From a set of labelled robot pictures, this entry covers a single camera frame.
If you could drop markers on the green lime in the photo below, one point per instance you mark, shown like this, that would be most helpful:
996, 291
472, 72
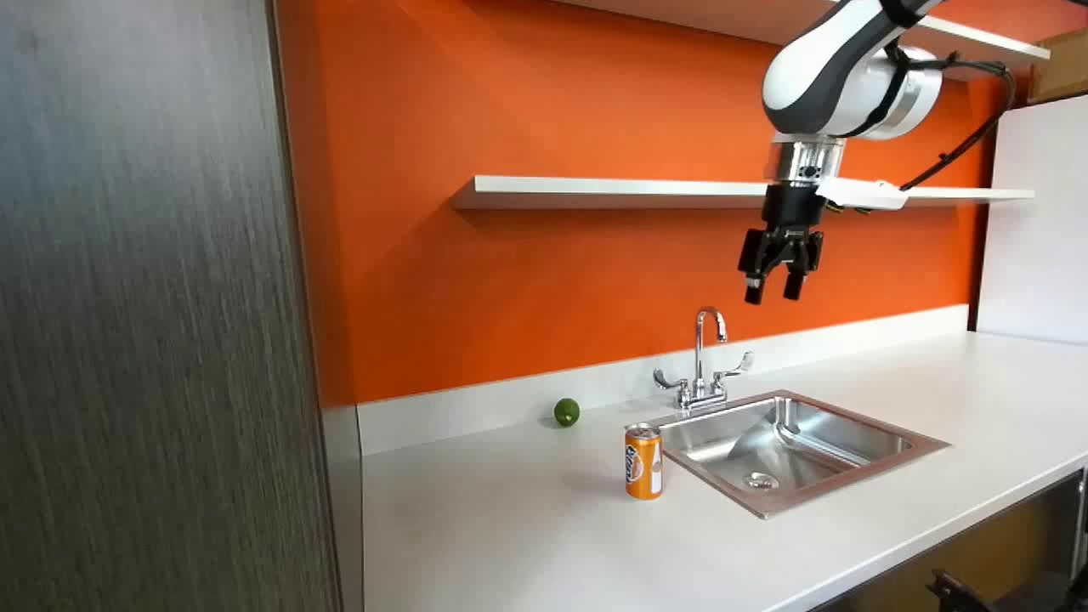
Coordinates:
565, 414

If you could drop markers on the small tan bottle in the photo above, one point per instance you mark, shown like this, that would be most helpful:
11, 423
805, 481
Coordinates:
644, 464

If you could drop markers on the dark wood cabinet panel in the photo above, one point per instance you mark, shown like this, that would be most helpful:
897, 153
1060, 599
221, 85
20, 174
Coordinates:
147, 306

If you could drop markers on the brown cardboard box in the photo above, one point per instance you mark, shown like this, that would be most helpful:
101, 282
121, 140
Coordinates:
1061, 81

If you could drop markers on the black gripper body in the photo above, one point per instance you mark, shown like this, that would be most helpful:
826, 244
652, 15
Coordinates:
785, 223

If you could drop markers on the stainless steel sink basin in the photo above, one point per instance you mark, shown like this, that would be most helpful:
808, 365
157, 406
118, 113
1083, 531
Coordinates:
792, 446

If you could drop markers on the white flat panel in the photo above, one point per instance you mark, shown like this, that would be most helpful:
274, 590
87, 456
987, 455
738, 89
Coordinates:
1038, 227

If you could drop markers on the long white wall shelf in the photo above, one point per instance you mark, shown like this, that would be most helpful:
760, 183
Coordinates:
590, 193

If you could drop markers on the round sink drain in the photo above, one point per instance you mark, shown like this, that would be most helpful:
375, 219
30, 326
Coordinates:
761, 481

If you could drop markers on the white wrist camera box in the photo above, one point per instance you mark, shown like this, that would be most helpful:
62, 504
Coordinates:
868, 197

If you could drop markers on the black angular object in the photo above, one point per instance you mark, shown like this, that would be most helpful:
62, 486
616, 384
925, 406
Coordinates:
951, 590

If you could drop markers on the brown base cabinet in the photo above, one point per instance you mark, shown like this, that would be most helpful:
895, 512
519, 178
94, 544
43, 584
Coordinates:
996, 556

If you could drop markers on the white wall shelf under ceiling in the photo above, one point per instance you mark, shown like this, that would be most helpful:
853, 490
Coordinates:
973, 39

